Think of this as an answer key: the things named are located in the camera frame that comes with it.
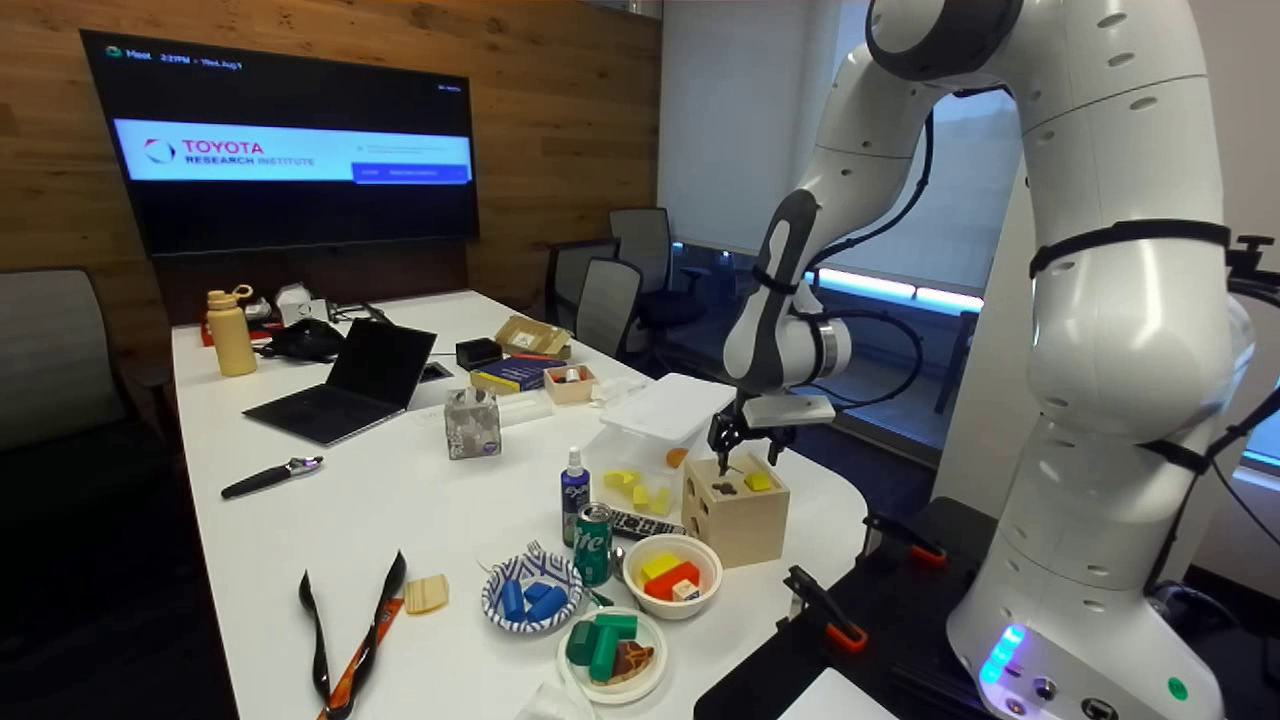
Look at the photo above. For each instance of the green soda can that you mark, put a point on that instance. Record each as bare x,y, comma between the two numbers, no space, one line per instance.
593,547

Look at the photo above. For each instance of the blue patterned paper plate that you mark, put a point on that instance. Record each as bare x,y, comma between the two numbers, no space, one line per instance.
528,595

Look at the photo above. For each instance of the clear plastic container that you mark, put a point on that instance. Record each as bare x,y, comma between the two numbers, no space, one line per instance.
644,438

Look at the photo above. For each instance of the small wooden tray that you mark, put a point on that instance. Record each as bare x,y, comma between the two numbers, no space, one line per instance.
569,385

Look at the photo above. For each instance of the wall-mounted tv screen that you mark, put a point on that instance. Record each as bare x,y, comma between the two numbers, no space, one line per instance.
235,151

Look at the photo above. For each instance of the round wooden cookie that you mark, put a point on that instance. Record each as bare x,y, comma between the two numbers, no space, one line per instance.
426,595

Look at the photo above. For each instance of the black marker pen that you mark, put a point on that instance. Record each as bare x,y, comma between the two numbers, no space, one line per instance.
259,481

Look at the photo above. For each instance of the cardboard box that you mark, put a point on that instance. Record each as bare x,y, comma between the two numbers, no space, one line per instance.
534,336

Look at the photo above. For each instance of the green cylinder block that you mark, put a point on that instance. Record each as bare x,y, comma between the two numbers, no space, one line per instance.
596,641

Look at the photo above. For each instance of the white plate with green blocks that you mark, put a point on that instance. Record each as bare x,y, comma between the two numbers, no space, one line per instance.
643,665

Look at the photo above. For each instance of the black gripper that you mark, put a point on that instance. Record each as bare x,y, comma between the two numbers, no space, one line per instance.
768,417

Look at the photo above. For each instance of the yellow cube block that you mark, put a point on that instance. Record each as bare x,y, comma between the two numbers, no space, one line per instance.
759,481

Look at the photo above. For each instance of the black orange clamp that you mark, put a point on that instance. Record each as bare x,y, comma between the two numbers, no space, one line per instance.
840,631

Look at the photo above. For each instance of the yellow water bottle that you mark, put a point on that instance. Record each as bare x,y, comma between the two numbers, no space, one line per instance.
231,328

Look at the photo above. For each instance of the white bowl with blocks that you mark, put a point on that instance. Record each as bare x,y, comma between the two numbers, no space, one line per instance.
692,553

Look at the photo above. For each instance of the yellow rectangular block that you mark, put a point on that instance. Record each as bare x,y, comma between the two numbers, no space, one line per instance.
656,565

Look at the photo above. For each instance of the black laptop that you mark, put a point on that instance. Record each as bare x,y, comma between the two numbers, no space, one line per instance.
371,380

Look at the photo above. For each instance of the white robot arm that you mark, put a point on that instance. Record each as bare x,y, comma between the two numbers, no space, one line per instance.
1135,346

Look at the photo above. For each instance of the wooden shape sorter box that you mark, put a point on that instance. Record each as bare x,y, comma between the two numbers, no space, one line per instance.
733,522

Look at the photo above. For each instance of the grey office chair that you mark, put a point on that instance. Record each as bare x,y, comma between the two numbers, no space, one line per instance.
604,304

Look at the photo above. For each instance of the red rectangular block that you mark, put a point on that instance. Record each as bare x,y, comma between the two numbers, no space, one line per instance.
675,587

